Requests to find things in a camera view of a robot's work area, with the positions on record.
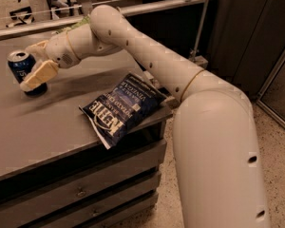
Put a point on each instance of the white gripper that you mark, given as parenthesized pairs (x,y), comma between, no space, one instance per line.
(59,52)

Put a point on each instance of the blue pepsi can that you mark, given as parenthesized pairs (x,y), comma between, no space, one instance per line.
(20,63)

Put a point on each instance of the blue kettle chip bag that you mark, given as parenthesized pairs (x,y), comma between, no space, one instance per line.
(115,113)

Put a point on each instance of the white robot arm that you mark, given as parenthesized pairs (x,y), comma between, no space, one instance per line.
(215,144)

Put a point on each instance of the green kettle chip bag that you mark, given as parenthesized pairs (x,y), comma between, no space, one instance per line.
(84,21)

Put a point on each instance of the grey drawer cabinet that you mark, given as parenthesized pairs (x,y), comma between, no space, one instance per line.
(87,187)

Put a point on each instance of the dark grey cabinet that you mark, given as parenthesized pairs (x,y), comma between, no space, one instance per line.
(247,39)

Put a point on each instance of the grey metal railing frame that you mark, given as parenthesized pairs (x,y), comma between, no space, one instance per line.
(42,15)

